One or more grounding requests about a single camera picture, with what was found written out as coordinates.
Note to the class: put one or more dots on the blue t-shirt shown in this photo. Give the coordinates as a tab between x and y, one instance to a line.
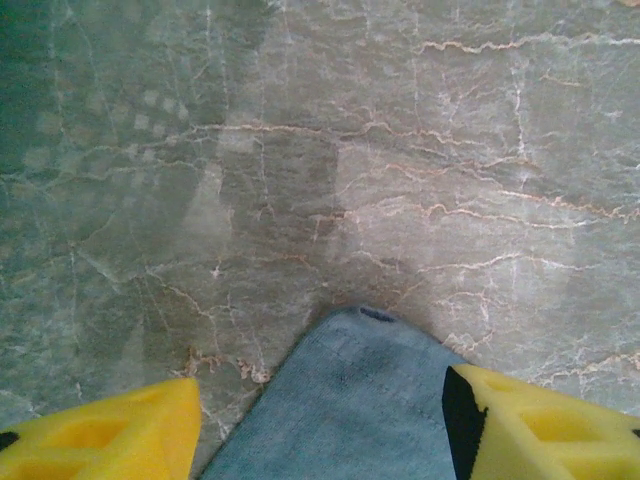
350	410

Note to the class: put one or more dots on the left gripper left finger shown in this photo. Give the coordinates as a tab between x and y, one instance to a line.
100	435

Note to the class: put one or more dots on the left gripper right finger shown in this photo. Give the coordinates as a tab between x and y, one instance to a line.
540	430

